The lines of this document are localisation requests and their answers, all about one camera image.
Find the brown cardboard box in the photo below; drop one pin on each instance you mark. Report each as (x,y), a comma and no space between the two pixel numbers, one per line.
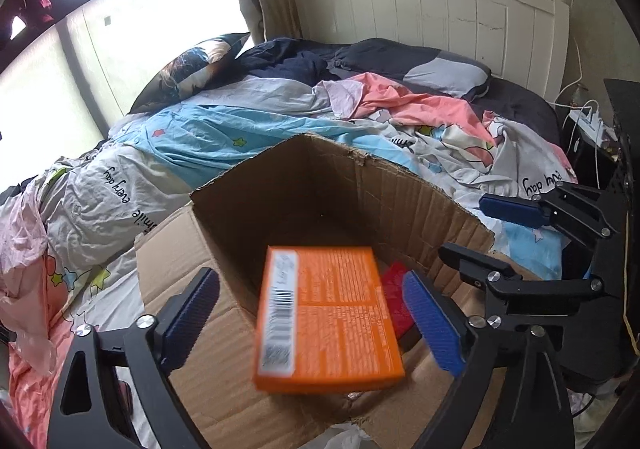
(310,209)

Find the pink plastic bag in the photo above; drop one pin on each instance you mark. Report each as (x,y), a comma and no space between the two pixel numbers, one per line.
(25,289)

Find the navy and grey pillow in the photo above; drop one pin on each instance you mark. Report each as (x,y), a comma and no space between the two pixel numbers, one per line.
(420,66)

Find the white plastic bag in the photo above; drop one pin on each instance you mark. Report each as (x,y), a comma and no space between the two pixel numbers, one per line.
(345,436)

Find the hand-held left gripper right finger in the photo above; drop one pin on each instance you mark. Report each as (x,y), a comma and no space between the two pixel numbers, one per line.
(432,324)

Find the red packet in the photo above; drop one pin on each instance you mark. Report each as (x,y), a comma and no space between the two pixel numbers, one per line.
(397,301)

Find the cartoon printed quilt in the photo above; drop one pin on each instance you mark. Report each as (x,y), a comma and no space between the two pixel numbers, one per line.
(210,139)

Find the white wooden bed headboard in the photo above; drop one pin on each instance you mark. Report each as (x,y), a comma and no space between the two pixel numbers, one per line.
(430,4)

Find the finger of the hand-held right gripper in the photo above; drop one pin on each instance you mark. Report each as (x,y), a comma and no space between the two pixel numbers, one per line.
(510,210)
(472,260)

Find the dark printed pillow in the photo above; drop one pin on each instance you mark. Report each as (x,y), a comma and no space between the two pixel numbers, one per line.
(187,69)

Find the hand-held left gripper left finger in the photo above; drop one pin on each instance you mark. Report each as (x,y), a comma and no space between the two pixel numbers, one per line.
(192,314)

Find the orange carton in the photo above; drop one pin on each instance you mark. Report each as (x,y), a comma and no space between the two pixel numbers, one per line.
(325,319)

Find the navy blanket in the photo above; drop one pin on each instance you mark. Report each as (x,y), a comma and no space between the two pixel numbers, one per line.
(285,61)

